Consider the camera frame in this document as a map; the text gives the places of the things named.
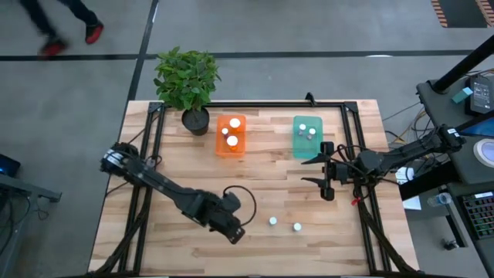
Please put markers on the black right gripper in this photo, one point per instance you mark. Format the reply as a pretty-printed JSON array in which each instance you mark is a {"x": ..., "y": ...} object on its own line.
[{"x": 339, "y": 172}]

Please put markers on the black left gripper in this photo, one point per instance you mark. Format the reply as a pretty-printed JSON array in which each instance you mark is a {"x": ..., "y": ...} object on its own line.
[{"x": 228, "y": 228}]

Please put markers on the small white-capped pill bottle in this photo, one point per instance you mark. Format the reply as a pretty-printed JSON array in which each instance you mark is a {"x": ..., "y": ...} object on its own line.
[{"x": 312, "y": 131}]

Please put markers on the small pink pill bottle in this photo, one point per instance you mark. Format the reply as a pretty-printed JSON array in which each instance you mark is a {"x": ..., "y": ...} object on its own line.
[
  {"x": 302, "y": 126},
  {"x": 225, "y": 131}
]

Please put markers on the large orange pill bottle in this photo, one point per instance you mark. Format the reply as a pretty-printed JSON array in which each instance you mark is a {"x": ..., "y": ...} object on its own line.
[
  {"x": 232, "y": 141},
  {"x": 234, "y": 123}
]

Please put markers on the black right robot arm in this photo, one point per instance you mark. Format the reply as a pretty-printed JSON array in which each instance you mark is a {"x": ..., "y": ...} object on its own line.
[{"x": 405, "y": 154}]

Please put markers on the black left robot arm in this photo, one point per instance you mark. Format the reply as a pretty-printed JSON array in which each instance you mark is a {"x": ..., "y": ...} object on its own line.
[{"x": 162, "y": 185}]

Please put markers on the teal translucent plastic bin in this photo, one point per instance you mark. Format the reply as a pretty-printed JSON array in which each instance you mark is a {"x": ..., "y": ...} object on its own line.
[{"x": 307, "y": 148}]

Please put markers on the small teal pill bottle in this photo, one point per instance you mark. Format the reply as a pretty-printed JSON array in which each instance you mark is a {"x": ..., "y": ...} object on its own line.
[{"x": 273, "y": 220}]

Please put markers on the blue pill bottle red pills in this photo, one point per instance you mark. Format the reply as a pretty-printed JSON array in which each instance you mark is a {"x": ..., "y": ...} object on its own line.
[{"x": 297, "y": 226}]

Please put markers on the orange translucent plastic bin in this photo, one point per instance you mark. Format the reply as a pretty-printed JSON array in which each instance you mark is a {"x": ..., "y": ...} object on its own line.
[{"x": 222, "y": 148}]

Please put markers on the white paper sheet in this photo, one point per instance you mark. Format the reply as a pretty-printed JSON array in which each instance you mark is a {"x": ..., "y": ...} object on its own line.
[{"x": 413, "y": 204}]

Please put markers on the clear water bottle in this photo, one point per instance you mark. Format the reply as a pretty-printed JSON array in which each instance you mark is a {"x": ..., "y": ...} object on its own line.
[{"x": 440, "y": 199}]

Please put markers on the black side desk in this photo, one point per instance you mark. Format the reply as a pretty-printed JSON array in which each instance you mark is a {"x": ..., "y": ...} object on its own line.
[{"x": 455, "y": 170}]

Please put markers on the small black floor object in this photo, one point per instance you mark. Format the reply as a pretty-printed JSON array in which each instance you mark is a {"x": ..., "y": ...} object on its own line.
[{"x": 449, "y": 244}]

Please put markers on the green potted plant black pot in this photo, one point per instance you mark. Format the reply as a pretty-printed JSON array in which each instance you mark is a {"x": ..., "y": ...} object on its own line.
[{"x": 187, "y": 77}]

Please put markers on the small teal box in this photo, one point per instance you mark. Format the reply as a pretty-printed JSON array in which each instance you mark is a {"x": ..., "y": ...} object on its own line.
[{"x": 462, "y": 95}]

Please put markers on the backlit keyboard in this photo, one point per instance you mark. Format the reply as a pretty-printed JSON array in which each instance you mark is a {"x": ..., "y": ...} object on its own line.
[{"x": 480, "y": 214}]

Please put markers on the round white device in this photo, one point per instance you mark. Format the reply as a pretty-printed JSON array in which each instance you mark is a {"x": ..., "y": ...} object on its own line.
[{"x": 486, "y": 152}]

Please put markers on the blue-screen monitor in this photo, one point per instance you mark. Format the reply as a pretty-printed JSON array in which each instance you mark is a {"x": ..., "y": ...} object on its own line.
[{"x": 482, "y": 129}]

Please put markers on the black power adapter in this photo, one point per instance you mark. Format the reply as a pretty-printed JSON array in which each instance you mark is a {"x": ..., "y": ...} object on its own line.
[{"x": 480, "y": 94}]

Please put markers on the grey metal stand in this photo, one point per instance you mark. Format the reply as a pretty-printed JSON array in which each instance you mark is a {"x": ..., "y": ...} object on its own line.
[{"x": 23, "y": 187}]

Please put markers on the black mat striped edges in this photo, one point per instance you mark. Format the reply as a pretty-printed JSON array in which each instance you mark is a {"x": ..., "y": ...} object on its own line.
[{"x": 463, "y": 11}]

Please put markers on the dark device blue light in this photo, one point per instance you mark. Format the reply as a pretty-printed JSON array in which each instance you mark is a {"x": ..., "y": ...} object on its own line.
[{"x": 7, "y": 166}]

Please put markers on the person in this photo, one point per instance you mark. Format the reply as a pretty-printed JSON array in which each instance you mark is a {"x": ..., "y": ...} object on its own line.
[{"x": 92, "y": 32}]

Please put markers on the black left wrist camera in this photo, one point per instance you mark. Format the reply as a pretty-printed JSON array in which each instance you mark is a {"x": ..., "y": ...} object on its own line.
[{"x": 231, "y": 201}]

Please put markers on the small black frame bracket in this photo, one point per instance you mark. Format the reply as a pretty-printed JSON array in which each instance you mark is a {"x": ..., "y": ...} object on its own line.
[{"x": 310, "y": 99}]

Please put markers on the black aluminium table frame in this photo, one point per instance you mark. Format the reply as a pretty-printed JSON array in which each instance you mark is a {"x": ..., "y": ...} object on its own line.
[{"x": 270, "y": 104}]

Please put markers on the black slanted post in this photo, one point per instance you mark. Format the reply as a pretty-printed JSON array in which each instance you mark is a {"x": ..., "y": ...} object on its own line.
[{"x": 463, "y": 65}]

